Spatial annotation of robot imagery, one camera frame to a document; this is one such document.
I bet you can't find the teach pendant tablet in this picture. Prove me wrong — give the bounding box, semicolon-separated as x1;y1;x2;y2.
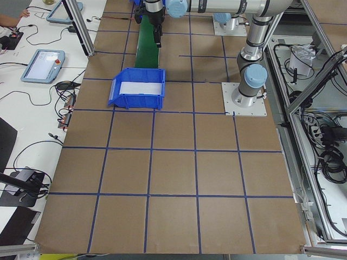
21;49;65;84
46;1;72;24

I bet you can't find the far teach pendant tablet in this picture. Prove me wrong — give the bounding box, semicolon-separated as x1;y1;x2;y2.
46;1;72;24

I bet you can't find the green conveyor belt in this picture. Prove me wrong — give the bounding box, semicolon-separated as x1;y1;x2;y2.
134;15;159;68

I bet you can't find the person's hand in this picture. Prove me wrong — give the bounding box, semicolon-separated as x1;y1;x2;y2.
19;9;30;18

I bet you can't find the brown paper table mat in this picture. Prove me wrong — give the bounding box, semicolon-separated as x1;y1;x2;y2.
35;1;305;254

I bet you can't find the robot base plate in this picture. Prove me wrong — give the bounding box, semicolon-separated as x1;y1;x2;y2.
221;82;267;117
213;13;249;37

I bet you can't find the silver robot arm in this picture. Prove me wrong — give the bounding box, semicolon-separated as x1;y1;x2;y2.
213;13;249;31
134;0;292;108

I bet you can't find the black power adapter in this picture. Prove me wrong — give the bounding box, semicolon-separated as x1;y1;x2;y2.
68;25;76;33

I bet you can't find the near teach pendant tablet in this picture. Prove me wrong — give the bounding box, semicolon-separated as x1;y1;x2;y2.
21;49;65;84

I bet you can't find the left blue plastic bin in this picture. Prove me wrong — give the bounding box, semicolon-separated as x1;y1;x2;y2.
108;68;166;109

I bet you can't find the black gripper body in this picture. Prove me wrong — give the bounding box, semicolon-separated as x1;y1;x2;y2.
144;1;165;26

